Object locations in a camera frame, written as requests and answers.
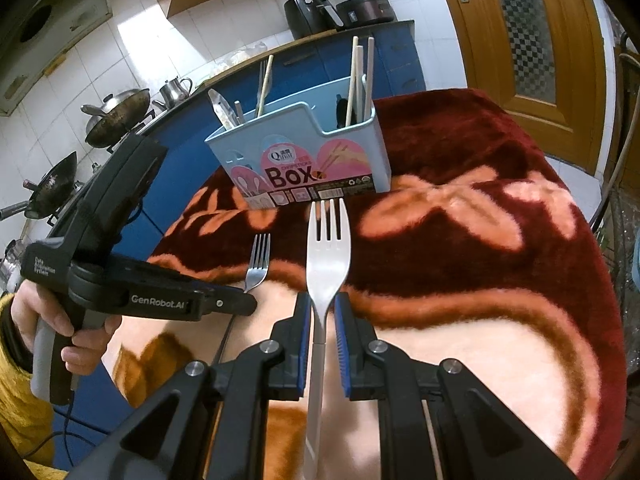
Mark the light blue utensil box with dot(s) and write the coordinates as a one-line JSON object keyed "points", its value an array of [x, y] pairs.
{"points": [[350, 175]]}

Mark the metal table knife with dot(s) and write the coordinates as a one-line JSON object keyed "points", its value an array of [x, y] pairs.
{"points": [[220, 107]]}

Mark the person's left forearm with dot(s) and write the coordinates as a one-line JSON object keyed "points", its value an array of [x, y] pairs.
{"points": [[20, 400]]}

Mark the dark utensil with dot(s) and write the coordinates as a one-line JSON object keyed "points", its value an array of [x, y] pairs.
{"points": [[341, 110]]}

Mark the metal kettle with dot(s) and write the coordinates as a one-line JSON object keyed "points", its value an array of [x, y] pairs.
{"points": [[175, 91]]}

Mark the blue kitchen cabinet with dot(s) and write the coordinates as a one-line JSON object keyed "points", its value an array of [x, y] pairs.
{"points": [[390, 65]]}

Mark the silver fork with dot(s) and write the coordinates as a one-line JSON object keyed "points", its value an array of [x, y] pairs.
{"points": [[327, 260]]}

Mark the metal wok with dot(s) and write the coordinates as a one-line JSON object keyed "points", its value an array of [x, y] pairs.
{"points": [[52, 185], [117, 120]]}

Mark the range hood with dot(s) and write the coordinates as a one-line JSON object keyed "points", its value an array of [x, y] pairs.
{"points": [[55, 20]]}

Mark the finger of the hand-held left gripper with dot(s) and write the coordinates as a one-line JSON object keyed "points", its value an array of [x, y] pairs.
{"points": [[230, 302]]}

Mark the red floral plush blanket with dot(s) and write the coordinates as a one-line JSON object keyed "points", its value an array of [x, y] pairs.
{"points": [[500, 260]]}

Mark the person's left hand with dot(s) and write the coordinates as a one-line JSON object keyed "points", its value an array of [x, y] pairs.
{"points": [[90, 345]]}

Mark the metal pot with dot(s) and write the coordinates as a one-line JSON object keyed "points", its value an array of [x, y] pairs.
{"points": [[10, 260]]}

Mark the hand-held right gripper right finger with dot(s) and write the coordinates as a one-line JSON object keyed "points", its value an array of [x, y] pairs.
{"points": [[342, 350]]}

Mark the white plastic bag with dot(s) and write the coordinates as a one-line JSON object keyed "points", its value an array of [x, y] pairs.
{"points": [[240, 57]]}

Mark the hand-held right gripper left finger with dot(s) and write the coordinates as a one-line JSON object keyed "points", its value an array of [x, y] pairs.
{"points": [[302, 345]]}

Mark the dark rice cooker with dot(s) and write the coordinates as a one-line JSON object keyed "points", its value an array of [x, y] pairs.
{"points": [[367, 9]]}

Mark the black air fryer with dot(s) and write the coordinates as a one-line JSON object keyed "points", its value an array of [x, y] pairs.
{"points": [[307, 12]]}

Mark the wooden door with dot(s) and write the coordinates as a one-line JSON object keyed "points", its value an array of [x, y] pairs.
{"points": [[480, 60]]}

